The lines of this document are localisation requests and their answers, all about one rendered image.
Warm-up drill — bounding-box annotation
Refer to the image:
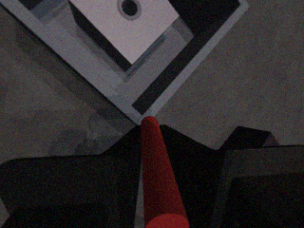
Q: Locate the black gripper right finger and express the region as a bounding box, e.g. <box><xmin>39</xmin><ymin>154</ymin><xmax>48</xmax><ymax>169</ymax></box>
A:
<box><xmin>160</xmin><ymin>124</ymin><xmax>304</xmax><ymax>228</ymax></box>

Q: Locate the red peg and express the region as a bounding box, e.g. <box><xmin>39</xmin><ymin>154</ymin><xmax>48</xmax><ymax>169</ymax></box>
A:
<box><xmin>141</xmin><ymin>116</ymin><xmax>190</xmax><ymax>228</ymax></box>

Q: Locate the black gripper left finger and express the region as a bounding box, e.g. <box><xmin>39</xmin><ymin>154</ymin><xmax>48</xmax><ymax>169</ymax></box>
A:
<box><xmin>0</xmin><ymin>125</ymin><xmax>142</xmax><ymax>228</ymax></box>

